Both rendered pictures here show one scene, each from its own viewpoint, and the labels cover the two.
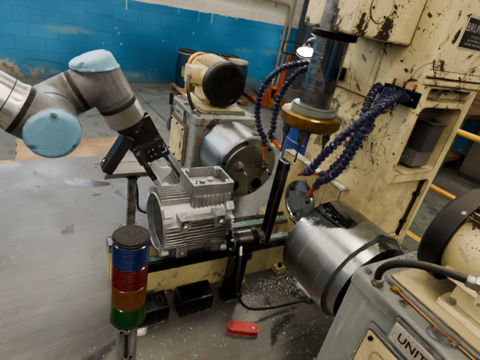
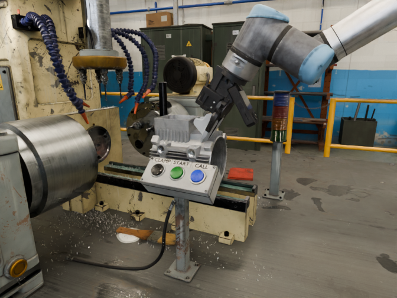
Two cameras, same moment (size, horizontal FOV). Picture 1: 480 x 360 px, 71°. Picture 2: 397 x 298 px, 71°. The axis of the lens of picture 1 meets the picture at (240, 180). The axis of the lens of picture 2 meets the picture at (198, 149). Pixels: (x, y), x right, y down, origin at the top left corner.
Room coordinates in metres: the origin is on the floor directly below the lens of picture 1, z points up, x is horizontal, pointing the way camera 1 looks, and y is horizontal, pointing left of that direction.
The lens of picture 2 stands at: (1.25, 0.87, 1.28)
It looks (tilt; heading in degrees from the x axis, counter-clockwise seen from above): 15 degrees down; 238
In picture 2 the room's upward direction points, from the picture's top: straight up
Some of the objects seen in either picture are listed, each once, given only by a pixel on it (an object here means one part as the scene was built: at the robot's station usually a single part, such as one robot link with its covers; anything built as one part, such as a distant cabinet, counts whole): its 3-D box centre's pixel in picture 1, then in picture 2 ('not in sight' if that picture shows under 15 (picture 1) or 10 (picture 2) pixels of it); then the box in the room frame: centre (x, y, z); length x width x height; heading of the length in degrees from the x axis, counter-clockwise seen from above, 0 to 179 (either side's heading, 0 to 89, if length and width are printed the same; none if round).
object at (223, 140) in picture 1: (231, 152); (22, 169); (1.27, 0.06, 1.04); 0.37 x 0.25 x 0.25; 33
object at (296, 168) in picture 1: (308, 209); (85, 153); (1.06, -0.27, 0.97); 0.30 x 0.11 x 0.34; 33
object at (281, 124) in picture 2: (128, 288); (279, 123); (0.43, 0.15, 1.10); 0.06 x 0.06 x 0.04
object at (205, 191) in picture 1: (206, 186); (178, 128); (0.83, 0.09, 1.11); 0.12 x 0.11 x 0.07; 124
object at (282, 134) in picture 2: (128, 306); (278, 135); (0.43, 0.15, 1.05); 0.06 x 0.06 x 0.04
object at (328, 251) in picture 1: (348, 266); (163, 126); (0.70, -0.32, 1.04); 0.41 x 0.25 x 0.25; 33
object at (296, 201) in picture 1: (298, 201); (97, 144); (1.03, -0.21, 1.01); 0.15 x 0.02 x 0.15; 33
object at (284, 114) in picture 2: (130, 269); (280, 111); (0.43, 0.15, 1.14); 0.06 x 0.06 x 0.04
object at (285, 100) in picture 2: (131, 249); (281, 99); (0.43, 0.15, 1.19); 0.06 x 0.06 x 0.04
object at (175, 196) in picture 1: (188, 216); (189, 157); (0.81, 0.12, 1.01); 0.20 x 0.19 x 0.19; 124
